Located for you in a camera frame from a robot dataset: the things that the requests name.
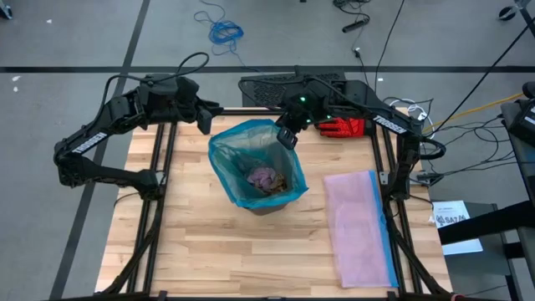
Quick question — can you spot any thin black floor cable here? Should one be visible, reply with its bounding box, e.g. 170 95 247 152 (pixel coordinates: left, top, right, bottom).
373 0 406 84

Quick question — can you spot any flat blue plastic bag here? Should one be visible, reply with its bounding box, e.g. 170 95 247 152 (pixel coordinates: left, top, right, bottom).
369 170 400 289

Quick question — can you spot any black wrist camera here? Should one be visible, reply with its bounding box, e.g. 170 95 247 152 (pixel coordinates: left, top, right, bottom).
276 126 299 151
196 107 216 136

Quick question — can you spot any red and black work glove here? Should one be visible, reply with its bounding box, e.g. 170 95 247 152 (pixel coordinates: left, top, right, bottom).
315 116 376 139

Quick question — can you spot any long black floor cable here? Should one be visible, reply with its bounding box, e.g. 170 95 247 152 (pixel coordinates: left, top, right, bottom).
433 20 535 134

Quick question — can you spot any black aluminium table frame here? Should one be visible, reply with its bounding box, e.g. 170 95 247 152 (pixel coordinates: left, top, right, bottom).
99 107 455 301

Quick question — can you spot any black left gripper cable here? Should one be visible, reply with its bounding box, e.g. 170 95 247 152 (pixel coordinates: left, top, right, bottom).
101 51 211 110

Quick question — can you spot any dark grey trash bin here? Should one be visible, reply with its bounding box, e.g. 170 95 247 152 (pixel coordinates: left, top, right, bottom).
246 202 290 217

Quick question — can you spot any blue floor cable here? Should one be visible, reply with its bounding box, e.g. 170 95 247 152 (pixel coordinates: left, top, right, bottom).
192 0 261 73

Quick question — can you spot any yellow floor cable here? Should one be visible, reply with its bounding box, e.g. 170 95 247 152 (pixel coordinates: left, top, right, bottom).
420 92 524 135

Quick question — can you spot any white printed paper sheet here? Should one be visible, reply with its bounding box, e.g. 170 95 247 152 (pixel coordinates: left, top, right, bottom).
428 199 484 257

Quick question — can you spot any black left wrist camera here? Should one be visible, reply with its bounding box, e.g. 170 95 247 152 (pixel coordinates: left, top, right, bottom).
196 107 216 136

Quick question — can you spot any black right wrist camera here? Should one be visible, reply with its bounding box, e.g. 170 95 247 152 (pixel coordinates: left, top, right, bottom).
276 126 299 151

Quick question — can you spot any white power strip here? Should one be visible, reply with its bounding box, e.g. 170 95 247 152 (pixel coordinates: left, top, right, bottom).
410 109 429 126

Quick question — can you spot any pink plastic wad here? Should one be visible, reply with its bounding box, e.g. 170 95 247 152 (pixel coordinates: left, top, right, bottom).
245 166 278 191

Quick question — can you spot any teal plastic trash bag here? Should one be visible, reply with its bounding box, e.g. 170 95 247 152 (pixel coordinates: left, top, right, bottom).
207 118 310 211

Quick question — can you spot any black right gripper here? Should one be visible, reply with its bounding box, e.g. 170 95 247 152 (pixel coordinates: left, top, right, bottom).
277 82 349 127

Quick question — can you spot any black cable with adapter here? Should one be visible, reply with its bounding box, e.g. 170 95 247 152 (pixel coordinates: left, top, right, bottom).
332 0 372 35

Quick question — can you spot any pink plastic bag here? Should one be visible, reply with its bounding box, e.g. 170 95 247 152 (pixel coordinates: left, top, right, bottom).
324 169 394 289

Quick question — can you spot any black chair base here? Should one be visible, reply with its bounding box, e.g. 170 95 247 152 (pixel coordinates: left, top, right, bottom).
497 0 535 23

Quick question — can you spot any black equipment cart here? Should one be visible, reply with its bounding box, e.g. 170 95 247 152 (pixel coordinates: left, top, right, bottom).
436 81 535 301

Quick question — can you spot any black perforated computer case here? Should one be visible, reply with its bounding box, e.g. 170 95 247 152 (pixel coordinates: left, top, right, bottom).
239 69 349 109

